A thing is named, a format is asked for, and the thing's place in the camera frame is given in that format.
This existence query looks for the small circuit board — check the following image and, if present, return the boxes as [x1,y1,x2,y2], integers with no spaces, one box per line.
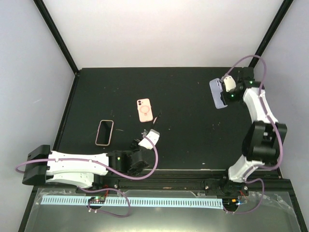
[88,196,106,204]

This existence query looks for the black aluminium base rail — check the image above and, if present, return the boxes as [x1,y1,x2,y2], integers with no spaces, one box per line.
[85,170,249,196]

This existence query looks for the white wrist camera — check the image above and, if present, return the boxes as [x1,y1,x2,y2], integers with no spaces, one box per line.
[138,129,160,149]
[223,75,236,92]

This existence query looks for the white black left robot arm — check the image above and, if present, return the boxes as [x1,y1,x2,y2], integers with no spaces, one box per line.
[15,116,160,193]

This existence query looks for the light blue slotted cable duct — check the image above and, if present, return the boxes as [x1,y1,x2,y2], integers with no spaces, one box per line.
[41,195,223,209]

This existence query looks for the pink phone case with ring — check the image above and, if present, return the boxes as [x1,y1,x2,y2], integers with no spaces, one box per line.
[137,99,154,123]

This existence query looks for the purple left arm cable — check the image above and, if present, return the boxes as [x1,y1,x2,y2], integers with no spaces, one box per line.
[15,139,159,181]

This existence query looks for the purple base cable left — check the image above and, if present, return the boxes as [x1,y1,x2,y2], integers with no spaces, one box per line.
[83,188,132,218]

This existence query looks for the gold rimmed phone case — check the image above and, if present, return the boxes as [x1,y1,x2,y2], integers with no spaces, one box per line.
[95,120,114,146]

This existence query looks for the black frame post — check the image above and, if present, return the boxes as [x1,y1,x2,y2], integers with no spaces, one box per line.
[33,0,79,74]
[255,0,294,57]

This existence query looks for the left black frame post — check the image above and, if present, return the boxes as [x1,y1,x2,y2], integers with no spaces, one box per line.
[33,0,79,74]

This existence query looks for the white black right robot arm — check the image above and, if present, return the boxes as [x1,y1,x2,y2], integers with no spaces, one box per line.
[219,74,287,195]

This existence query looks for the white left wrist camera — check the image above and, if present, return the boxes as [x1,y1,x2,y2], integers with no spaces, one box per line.
[138,129,160,149]

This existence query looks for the right black frame post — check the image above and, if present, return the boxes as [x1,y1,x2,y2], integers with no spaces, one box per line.
[255,0,294,57]

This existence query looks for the lilac phone case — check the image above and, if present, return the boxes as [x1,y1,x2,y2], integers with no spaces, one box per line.
[209,78,227,109]

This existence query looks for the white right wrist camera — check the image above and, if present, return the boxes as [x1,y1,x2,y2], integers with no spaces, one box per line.
[223,75,236,92]

